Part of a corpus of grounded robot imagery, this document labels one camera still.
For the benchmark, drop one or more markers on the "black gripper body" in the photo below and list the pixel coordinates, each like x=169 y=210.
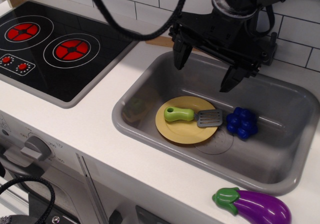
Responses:
x=221 y=35

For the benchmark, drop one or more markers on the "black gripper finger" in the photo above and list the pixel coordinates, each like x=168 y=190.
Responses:
x=181 y=52
x=233 y=77

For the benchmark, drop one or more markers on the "green handled grey spatula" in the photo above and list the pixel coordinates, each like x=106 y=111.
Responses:
x=204 y=118

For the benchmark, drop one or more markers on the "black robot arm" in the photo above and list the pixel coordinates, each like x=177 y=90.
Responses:
x=244 y=7

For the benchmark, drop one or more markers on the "wooden strip behind sink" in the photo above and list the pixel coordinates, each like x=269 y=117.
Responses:
x=162 y=41

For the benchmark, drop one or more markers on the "yellow plate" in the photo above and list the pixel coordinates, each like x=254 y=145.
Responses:
x=184 y=132

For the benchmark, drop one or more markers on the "grey sink basin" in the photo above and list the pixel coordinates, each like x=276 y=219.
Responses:
x=270 y=161

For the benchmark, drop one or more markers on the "black faucet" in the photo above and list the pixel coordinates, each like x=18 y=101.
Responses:
x=269 y=47

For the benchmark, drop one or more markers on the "blue toy grapes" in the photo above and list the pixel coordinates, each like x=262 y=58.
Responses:
x=242 y=122

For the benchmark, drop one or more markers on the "black toy stovetop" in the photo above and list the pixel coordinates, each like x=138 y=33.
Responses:
x=55 y=55

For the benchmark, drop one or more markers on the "purple toy eggplant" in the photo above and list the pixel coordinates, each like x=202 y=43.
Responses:
x=255 y=207

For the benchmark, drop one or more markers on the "grey oven knob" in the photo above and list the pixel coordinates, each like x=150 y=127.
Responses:
x=36 y=149

